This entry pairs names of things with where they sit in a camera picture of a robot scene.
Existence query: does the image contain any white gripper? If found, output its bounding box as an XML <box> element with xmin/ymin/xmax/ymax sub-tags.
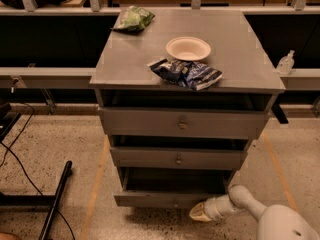
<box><xmin>189</xmin><ymin>195</ymin><xmax>242</xmax><ymax>222</ymax></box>

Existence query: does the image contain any grey bottom drawer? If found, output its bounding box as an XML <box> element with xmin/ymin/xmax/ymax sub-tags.
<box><xmin>114</xmin><ymin>167</ymin><xmax>234</xmax><ymax>209</ymax></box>

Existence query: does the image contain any grey drawer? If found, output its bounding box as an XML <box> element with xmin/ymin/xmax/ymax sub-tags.
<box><xmin>114</xmin><ymin>167</ymin><xmax>234</xmax><ymax>209</ymax></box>
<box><xmin>98</xmin><ymin>107</ymin><xmax>268</xmax><ymax>139</ymax></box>
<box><xmin>111</xmin><ymin>147</ymin><xmax>247</xmax><ymax>170</ymax></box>

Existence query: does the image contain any grey middle drawer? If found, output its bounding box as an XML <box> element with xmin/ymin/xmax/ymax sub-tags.
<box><xmin>111</xmin><ymin>147</ymin><xmax>247</xmax><ymax>170</ymax></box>

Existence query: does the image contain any grey top drawer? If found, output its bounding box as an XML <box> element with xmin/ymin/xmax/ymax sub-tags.
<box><xmin>98</xmin><ymin>107</ymin><xmax>268</xmax><ymax>139</ymax></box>

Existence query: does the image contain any grey wooden drawer cabinet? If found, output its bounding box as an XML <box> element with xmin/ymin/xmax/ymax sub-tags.
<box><xmin>89</xmin><ymin>6</ymin><xmax>287</xmax><ymax>192</ymax></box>

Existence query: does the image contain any blue chip bag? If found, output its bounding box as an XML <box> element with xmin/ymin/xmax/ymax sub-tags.
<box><xmin>148</xmin><ymin>59</ymin><xmax>223</xmax><ymax>91</ymax></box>

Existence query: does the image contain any black stand leg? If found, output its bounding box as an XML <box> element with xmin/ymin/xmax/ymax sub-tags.
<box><xmin>0</xmin><ymin>161</ymin><xmax>72</xmax><ymax>240</ymax></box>

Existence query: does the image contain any white paper bowl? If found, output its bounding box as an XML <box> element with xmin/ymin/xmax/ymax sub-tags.
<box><xmin>166</xmin><ymin>37</ymin><xmax>211</xmax><ymax>61</ymax></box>

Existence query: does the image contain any clear sanitizer bottle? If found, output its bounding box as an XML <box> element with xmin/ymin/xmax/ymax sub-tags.
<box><xmin>276</xmin><ymin>50</ymin><xmax>295</xmax><ymax>75</ymax></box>

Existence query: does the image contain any green chip bag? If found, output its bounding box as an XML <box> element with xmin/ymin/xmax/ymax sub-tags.
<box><xmin>114</xmin><ymin>6</ymin><xmax>155</xmax><ymax>32</ymax></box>

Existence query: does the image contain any black floor cable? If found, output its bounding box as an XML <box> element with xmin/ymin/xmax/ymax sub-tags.
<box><xmin>0</xmin><ymin>102</ymin><xmax>77</xmax><ymax>240</ymax></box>

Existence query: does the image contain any grey metal shelf rail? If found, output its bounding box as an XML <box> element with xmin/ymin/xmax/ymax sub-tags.
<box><xmin>0</xmin><ymin>67</ymin><xmax>96</xmax><ymax>89</ymax></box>

